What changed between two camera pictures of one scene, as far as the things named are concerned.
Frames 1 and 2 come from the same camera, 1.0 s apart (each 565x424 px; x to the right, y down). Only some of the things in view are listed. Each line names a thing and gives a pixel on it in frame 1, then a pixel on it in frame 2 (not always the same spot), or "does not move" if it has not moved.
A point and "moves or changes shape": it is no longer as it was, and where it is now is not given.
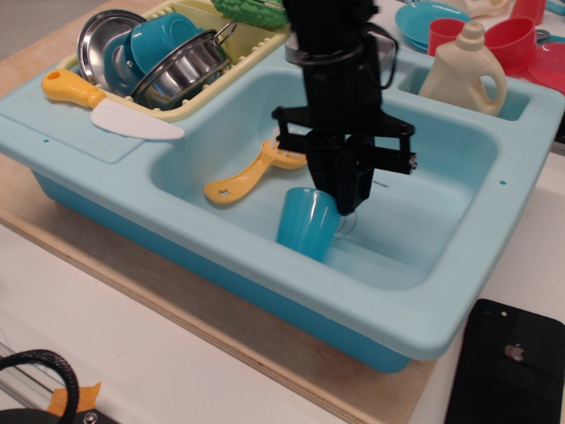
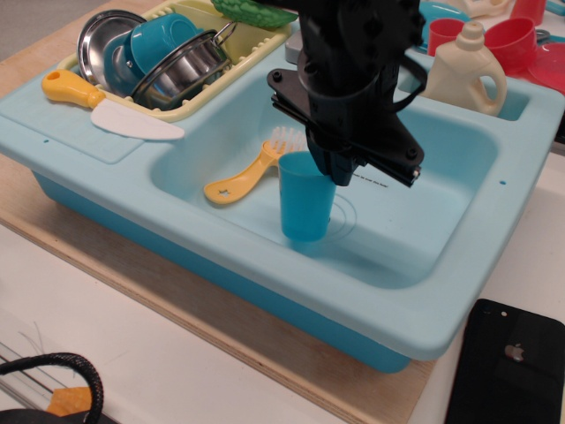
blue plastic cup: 307,223 moves or changes shape
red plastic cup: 442,31 does not move
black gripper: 343,98 -> 350,107
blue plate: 412,20 does not move
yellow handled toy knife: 106,113 does not move
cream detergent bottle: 459,70 does not move
